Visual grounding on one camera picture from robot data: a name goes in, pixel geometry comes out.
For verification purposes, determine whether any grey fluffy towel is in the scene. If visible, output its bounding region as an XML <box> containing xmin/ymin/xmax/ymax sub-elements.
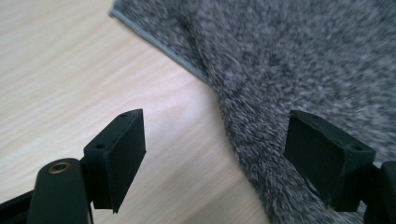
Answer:
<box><xmin>107</xmin><ymin>0</ymin><xmax>396</xmax><ymax>224</ymax></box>

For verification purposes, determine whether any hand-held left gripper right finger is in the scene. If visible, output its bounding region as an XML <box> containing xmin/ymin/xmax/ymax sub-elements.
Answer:
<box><xmin>283</xmin><ymin>109</ymin><xmax>377</xmax><ymax>213</ymax></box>

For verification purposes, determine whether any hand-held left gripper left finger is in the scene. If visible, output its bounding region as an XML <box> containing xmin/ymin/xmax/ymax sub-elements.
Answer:
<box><xmin>82</xmin><ymin>108</ymin><xmax>148</xmax><ymax>215</ymax></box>

